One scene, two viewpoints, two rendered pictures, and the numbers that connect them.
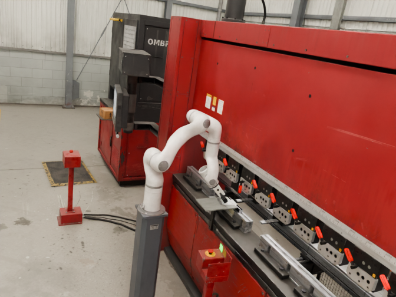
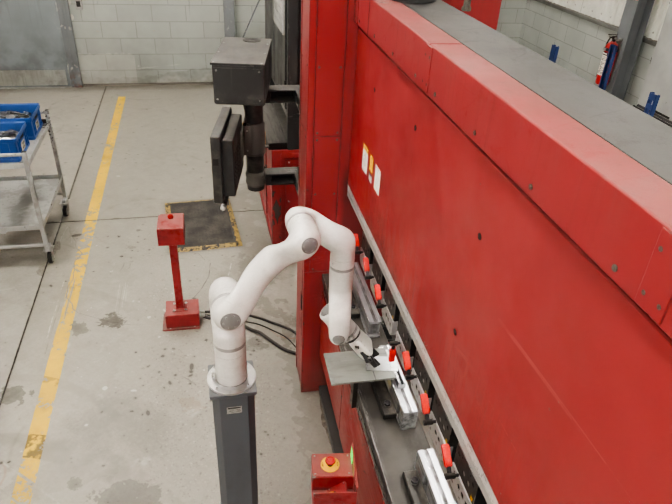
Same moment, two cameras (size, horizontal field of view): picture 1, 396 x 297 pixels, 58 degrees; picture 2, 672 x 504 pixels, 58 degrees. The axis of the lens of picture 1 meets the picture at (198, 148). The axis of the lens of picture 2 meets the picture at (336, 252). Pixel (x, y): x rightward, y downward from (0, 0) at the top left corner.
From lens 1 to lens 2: 0.99 m
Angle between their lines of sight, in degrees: 20
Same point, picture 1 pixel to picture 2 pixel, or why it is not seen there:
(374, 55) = (571, 211)
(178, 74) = (315, 101)
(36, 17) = not seen: outside the picture
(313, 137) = (480, 326)
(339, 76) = (521, 223)
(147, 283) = (238, 486)
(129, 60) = (224, 76)
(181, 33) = (312, 20)
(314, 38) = (487, 113)
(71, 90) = not seen: hidden behind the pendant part
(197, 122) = (291, 243)
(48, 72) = (196, 27)
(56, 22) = not seen: outside the picture
